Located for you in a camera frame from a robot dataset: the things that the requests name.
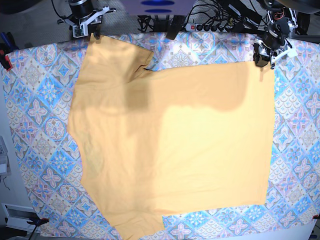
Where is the white power strip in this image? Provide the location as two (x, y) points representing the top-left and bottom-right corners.
(185, 23), (204, 32)

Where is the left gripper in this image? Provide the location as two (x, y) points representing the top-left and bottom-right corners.
(253, 41), (298, 68)

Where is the purple robot base plate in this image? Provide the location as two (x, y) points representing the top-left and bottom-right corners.
(120, 0), (196, 16)

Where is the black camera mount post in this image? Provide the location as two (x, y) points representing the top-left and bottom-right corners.
(166, 15), (186, 40)

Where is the red-black clamp left lower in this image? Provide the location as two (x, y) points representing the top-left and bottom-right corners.
(27, 217), (49, 227)

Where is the yellow T-shirt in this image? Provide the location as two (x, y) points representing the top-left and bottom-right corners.
(67, 36), (275, 240)

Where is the white box left edge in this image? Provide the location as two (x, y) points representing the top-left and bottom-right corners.
(0, 136), (11, 177)

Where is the patterned blue tablecloth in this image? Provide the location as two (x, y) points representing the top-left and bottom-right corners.
(0, 32), (320, 240)

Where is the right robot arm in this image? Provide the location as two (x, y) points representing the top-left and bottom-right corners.
(51, 0), (116, 40)

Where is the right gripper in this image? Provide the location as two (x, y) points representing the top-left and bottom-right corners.
(57, 6), (116, 38)

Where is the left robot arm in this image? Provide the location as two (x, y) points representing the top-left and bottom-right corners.
(253, 0), (298, 70)

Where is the red-black clamp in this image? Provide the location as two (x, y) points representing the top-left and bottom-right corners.
(27, 217), (49, 227)
(0, 32), (14, 72)

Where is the red-black clamp left upper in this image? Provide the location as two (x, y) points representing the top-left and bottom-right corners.
(0, 32), (14, 72)

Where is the white wall trunking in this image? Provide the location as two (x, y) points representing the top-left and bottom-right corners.
(1, 203), (38, 233)

